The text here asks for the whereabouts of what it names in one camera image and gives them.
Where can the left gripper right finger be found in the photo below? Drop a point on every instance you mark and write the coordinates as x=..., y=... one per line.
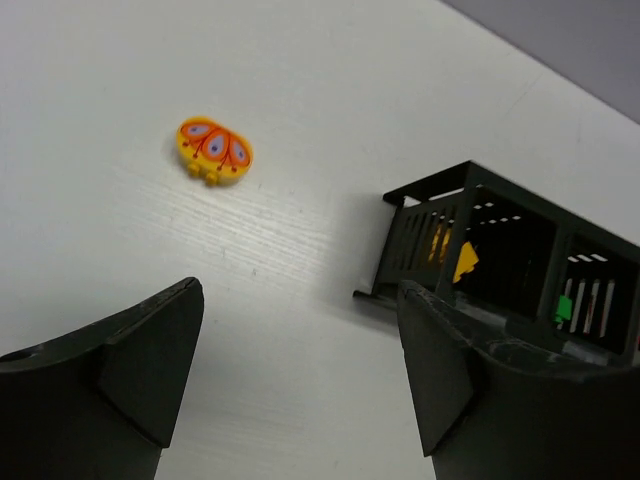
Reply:
x=489, y=405

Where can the orange small lego brick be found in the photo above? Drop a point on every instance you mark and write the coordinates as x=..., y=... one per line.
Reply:
x=467, y=261

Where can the orange long lego brick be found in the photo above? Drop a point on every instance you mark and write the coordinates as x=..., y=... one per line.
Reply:
x=439, y=245

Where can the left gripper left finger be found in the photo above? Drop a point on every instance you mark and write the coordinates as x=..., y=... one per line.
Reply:
x=101, y=402

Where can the green square lego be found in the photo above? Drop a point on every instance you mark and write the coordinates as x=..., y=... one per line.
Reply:
x=564, y=310

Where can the yellow round flower lego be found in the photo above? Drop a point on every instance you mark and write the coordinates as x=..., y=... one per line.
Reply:
x=212, y=152

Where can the black two-compartment container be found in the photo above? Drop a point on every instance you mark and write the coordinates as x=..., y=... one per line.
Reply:
x=530, y=252

